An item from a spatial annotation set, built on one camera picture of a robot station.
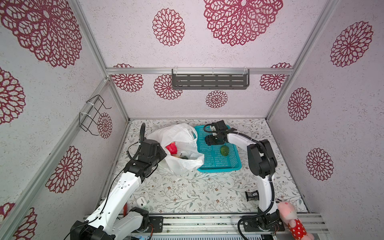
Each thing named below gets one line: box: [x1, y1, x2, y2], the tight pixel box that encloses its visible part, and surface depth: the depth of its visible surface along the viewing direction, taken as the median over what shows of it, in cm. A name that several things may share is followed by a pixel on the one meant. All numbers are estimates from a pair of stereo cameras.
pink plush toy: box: [277, 201, 315, 240], surface depth 70 cm
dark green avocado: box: [221, 145, 229, 157], surface depth 99 cm
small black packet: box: [245, 190, 260, 202], surface depth 83 cm
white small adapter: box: [136, 196, 147, 208], surface depth 81 cm
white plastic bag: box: [146, 123, 205, 176], surface depth 88 cm
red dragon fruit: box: [165, 141, 178, 156], surface depth 97 cm
